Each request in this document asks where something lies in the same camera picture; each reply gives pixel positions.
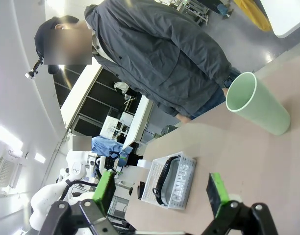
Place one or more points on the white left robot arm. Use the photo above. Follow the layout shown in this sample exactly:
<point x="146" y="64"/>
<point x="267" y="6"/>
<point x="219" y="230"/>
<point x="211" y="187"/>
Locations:
<point x="52" y="193"/>

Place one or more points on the white board panel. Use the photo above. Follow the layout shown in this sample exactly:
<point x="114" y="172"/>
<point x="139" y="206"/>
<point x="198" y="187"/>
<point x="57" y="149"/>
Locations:
<point x="137" y="122"/>

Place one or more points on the grey bin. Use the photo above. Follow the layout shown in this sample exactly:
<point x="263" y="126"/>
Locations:
<point x="169" y="129"/>

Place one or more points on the person's left hand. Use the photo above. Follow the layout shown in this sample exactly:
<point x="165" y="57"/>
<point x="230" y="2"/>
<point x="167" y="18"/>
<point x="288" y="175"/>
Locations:
<point x="225" y="92"/>

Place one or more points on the ceiling air vent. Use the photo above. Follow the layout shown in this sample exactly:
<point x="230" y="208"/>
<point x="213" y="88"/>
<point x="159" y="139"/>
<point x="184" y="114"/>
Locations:
<point x="5" y="171"/>

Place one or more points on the metal frame cart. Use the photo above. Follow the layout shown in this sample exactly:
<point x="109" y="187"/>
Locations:
<point x="194" y="9"/>

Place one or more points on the small ceiling light panel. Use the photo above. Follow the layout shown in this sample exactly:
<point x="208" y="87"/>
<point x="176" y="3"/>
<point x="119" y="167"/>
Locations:
<point x="39" y="158"/>

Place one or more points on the white hanging cloth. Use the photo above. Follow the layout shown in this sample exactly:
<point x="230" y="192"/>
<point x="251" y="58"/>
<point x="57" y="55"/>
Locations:
<point x="121" y="87"/>

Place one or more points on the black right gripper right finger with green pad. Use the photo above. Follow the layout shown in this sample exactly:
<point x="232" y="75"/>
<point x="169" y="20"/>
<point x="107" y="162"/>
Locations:
<point x="219" y="193"/>

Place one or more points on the person in blue shirt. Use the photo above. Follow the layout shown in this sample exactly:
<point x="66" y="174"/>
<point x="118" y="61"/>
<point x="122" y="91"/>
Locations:
<point x="106" y="147"/>

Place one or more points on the white head-mounted camera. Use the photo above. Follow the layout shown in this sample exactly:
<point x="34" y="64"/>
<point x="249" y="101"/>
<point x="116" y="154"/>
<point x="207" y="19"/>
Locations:
<point x="32" y="72"/>

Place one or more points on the blue jeans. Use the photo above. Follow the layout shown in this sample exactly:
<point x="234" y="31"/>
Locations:
<point x="211" y="102"/>

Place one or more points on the mint green plastic cup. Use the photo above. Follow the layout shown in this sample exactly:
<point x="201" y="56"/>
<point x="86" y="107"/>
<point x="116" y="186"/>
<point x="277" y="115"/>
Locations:
<point x="267" y="107"/>

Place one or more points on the person in grey jacket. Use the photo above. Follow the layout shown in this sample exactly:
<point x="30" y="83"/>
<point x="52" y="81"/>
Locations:
<point x="152" y="49"/>

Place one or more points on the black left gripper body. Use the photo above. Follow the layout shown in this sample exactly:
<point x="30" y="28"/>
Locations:
<point x="112" y="161"/>

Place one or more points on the small black clip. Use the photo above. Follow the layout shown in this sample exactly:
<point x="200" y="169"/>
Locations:
<point x="141" y="189"/>

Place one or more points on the small white box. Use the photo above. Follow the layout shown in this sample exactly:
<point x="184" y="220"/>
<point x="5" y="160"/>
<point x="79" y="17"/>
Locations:
<point x="144" y="163"/>

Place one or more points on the grey Campus notebook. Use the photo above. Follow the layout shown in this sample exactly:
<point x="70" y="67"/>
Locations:
<point x="170" y="181"/>

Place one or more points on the black smartwatch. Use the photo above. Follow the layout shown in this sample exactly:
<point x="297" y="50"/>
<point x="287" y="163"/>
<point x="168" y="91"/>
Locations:
<point x="228" y="82"/>

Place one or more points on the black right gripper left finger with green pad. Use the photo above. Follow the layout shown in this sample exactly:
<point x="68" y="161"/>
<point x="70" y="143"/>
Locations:
<point x="103" y="188"/>

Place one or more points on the large ceiling light panel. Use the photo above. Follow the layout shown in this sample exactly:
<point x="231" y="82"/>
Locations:
<point x="8" y="137"/>

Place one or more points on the person's right hand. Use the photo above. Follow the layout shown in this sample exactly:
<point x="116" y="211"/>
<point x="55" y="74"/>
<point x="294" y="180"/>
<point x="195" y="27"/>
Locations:
<point x="184" y="119"/>

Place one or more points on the yellow fabric sheet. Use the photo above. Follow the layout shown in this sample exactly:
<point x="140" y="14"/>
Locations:
<point x="256" y="16"/>

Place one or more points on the white round-cornered table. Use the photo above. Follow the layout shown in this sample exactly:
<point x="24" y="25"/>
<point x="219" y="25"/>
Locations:
<point x="282" y="14"/>

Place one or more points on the white perforated plastic basket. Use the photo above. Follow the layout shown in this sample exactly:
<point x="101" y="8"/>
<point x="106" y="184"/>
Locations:
<point x="152" y="181"/>

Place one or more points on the beige collared shirt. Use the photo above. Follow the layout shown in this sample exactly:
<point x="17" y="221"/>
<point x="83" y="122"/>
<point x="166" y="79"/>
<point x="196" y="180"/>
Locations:
<point x="99" y="47"/>

